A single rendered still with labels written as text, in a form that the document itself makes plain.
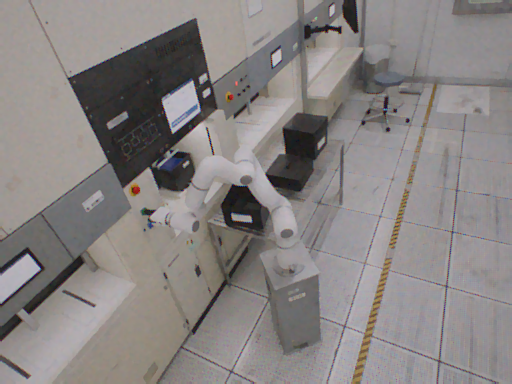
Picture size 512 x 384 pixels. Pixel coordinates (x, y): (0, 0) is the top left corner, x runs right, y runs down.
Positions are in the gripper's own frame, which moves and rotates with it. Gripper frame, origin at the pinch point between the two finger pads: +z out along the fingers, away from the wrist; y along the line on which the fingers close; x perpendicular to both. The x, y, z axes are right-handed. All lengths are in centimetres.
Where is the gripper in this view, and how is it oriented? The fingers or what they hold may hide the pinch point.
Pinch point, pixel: (148, 212)
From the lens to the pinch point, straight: 192.9
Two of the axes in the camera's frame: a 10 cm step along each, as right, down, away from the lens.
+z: -8.8, -1.9, 4.3
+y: 4.5, -6.0, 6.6
